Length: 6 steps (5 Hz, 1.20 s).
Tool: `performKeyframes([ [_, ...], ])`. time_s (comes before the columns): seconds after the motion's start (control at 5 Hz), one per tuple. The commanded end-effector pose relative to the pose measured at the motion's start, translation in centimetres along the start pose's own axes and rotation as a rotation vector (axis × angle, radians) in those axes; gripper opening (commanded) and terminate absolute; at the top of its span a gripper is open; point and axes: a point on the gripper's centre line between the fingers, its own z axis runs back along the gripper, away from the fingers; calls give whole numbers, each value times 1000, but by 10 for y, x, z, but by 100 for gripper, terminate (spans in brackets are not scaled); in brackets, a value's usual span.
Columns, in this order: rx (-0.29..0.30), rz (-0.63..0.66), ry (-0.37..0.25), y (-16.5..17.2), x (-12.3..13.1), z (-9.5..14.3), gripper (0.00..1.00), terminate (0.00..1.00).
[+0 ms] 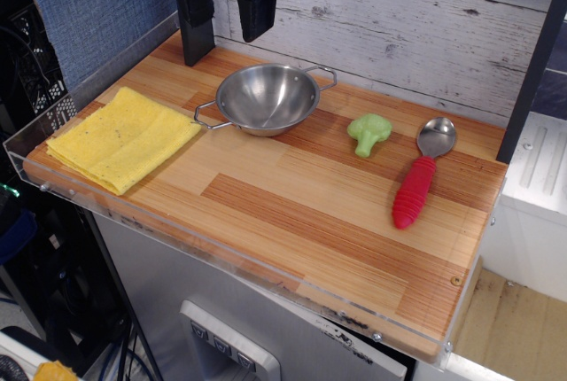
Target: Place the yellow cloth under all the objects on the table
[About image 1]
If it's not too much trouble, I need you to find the yellow cloth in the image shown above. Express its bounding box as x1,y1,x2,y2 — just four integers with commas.
47,87,201,196

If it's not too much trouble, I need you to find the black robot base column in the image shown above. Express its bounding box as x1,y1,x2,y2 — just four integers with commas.
180,19,215,66

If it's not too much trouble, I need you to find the blue fabric partition panel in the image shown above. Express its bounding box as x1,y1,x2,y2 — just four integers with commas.
35,0,177,90

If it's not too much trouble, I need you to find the green toy broccoli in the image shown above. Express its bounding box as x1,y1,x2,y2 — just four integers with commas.
347,113,392,158

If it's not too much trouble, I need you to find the black plastic crate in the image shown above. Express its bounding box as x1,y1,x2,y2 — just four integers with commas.
1,0,66,114

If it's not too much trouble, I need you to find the clear acrylic table guard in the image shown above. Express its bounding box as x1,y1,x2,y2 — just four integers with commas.
2,12,509,371

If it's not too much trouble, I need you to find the stainless steel cabinet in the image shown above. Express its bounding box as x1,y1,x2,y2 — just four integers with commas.
92,214,416,380

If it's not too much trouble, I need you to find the grey button panel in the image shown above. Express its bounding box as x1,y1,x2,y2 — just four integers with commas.
179,300,281,380

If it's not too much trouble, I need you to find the white metal unit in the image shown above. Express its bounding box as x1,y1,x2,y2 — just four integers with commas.
479,113,566,301

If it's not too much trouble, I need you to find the yellow object bottom corner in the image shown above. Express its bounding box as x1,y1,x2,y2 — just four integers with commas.
33,361,79,381

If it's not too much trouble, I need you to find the steel bowl with handles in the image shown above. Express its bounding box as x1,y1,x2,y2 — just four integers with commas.
194,63,338,137

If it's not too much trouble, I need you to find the red-handled metal spoon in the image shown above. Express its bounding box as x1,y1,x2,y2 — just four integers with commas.
392,117,456,229

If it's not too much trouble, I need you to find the black vertical post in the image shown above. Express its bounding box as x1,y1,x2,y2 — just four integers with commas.
496,0,566,164

